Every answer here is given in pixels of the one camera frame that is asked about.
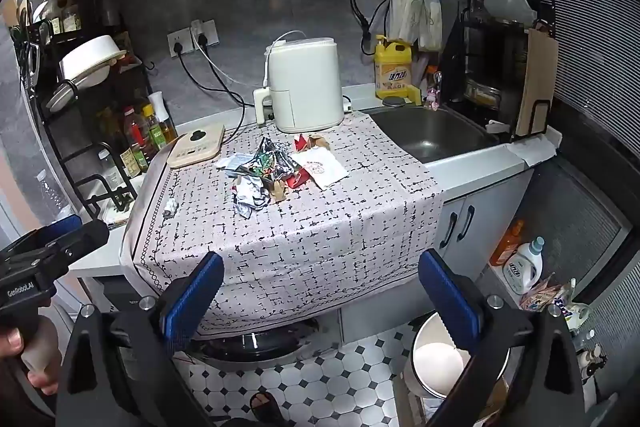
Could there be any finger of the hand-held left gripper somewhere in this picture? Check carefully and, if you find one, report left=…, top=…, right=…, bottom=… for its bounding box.
left=37, top=221, right=110, bottom=275
left=10, top=214, right=83, bottom=253

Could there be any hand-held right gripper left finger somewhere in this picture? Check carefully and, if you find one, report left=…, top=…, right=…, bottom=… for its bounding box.
left=55, top=251, right=226, bottom=427

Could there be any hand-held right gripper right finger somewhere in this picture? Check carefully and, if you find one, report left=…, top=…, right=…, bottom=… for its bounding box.
left=417, top=248, right=601, bottom=427

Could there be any round white trash bin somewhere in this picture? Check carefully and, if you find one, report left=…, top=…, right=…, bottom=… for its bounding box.
left=402, top=311, right=511, bottom=400

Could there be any person's left hand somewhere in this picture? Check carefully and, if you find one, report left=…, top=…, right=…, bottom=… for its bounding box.
left=0, top=317, right=62, bottom=397

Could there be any washing machine door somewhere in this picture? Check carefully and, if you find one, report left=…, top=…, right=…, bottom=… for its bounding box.
left=187, top=317, right=321, bottom=364

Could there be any orange detergent bottle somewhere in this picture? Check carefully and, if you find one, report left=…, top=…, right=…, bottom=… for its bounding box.
left=489, top=219, right=526, bottom=268

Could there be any white detergent bottle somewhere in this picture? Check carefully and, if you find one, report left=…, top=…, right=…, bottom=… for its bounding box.
left=502, top=236, right=546, bottom=295

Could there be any colourful snack packet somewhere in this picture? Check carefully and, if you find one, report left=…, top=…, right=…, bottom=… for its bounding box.
left=520, top=276, right=571, bottom=313

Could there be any white cabinet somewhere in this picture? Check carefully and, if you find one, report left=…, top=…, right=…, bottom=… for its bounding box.
left=440, top=167, right=536, bottom=288

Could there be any crumpled printed white wrapper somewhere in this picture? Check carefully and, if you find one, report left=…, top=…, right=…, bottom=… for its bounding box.
left=234, top=177, right=272, bottom=220

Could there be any yellow-capped green-label bottle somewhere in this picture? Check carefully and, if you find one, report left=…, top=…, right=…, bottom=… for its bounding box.
left=141, top=104, right=169, bottom=152

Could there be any black-patterned white tablecloth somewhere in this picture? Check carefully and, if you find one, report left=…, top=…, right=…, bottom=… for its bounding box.
left=119, top=109, right=446, bottom=339

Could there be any printed plastic bag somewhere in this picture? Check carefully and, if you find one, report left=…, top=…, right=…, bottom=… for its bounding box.
left=562, top=301, right=592, bottom=334

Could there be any person's foot in sandal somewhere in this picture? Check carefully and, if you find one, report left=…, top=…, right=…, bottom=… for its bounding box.
left=248, top=391, right=286, bottom=424

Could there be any beige induction cooker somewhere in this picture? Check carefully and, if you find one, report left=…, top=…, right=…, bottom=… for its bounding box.
left=166, top=123, right=227, bottom=170

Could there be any blue and white packet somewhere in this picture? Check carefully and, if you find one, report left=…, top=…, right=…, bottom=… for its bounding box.
left=216, top=154, right=251, bottom=172

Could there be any silver foil bag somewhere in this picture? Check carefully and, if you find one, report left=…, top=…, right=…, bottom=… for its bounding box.
left=235, top=137, right=301, bottom=188

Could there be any black kitchen shelf rack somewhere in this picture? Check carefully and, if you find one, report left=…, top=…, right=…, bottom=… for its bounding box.
left=10, top=7, right=153, bottom=218

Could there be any red flat packet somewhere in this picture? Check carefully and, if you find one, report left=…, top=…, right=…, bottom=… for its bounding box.
left=282, top=169, right=314, bottom=190

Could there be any white bowl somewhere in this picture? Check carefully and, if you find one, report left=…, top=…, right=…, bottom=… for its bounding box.
left=59, top=35, right=128, bottom=88

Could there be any steel sink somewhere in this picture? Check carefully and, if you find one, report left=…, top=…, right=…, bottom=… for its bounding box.
left=367, top=104, right=501, bottom=165

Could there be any white printed paper bag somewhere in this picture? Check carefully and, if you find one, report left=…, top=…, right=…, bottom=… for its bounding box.
left=290, top=148, right=349, bottom=190

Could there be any yellow dish soap bottle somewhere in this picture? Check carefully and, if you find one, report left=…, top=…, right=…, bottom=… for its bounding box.
left=374, top=34, right=415, bottom=98

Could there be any wooden cutting board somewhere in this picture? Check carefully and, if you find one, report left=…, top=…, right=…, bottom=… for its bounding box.
left=515, top=29, right=560, bottom=138

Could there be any white air fryer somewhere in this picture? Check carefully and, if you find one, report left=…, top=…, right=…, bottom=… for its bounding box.
left=252, top=36, right=346, bottom=134

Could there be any black dish rack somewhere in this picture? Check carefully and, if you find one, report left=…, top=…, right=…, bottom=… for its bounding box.
left=457, top=0, right=556, bottom=142

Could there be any hanging white plastic bag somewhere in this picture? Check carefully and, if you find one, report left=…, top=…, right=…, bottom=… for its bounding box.
left=417, top=0, right=445, bottom=52
left=390, top=0, right=421, bottom=45

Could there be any white plastic container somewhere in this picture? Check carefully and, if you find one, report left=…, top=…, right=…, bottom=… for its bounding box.
left=484, top=0, right=532, bottom=26

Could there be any black power cable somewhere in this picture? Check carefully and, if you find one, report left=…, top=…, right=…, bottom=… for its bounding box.
left=197, top=32, right=258, bottom=108
left=172, top=38, right=248, bottom=142

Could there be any white wall socket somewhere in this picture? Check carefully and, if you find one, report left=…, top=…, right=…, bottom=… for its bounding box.
left=167, top=29, right=193, bottom=58
left=190, top=19, right=220, bottom=48

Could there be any white charger cable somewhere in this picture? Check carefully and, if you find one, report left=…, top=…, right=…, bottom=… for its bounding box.
left=192, top=21, right=306, bottom=85

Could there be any hanging black cable loop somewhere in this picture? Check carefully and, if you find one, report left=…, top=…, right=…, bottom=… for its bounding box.
left=350, top=0, right=393, bottom=55

